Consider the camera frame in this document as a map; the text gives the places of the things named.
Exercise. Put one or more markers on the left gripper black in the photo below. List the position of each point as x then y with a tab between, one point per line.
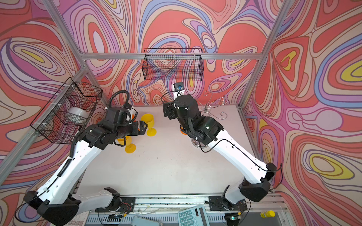
135	125

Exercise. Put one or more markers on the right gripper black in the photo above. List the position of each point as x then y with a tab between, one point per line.
168	109

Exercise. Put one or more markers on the yellow wine glass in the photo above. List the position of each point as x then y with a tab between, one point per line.
149	120
127	143

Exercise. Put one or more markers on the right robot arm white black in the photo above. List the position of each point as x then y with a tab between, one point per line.
209	132

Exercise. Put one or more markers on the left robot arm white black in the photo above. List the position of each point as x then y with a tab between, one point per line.
53	201

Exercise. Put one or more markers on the chrome wine glass rack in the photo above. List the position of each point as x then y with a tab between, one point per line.
206	109

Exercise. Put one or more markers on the silver tape roll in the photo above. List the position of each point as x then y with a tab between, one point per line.
77	115

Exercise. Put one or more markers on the teal calculator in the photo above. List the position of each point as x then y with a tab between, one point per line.
194	216

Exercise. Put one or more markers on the white calculator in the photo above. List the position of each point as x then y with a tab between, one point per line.
79	220

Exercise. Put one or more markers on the yellow small bottle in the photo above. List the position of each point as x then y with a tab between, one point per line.
268	214

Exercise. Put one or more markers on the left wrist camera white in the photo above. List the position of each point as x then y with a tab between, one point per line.
131	115

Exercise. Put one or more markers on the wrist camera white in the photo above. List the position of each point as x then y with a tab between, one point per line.
178	89
131	115

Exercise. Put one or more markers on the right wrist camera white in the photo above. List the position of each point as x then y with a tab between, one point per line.
178	89

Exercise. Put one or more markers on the back black wire basket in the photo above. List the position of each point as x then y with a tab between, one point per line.
173	64

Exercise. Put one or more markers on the black wire basket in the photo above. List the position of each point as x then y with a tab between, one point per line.
51	122
173	64

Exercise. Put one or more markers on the left black wire basket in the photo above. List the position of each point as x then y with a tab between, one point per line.
51	122

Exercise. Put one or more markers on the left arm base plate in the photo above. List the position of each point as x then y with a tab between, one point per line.
126	205

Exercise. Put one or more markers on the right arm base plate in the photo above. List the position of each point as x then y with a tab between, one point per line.
218	203

